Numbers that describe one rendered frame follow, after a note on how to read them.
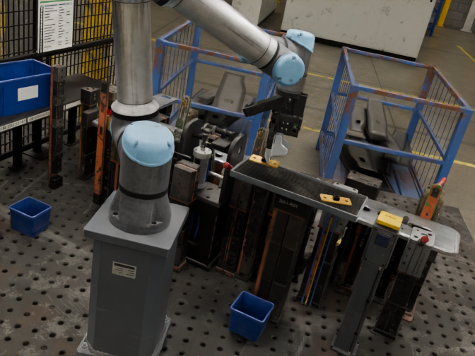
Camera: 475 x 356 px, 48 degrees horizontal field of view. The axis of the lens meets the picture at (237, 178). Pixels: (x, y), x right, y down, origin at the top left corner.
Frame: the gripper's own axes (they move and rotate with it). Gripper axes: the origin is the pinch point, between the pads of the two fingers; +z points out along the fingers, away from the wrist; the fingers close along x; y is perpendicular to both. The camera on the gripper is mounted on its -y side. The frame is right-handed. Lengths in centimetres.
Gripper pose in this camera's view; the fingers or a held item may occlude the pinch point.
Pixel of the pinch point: (267, 156)
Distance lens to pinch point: 150.9
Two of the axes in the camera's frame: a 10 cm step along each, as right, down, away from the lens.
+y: 9.6, 2.4, -1.3
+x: 2.2, -3.6, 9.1
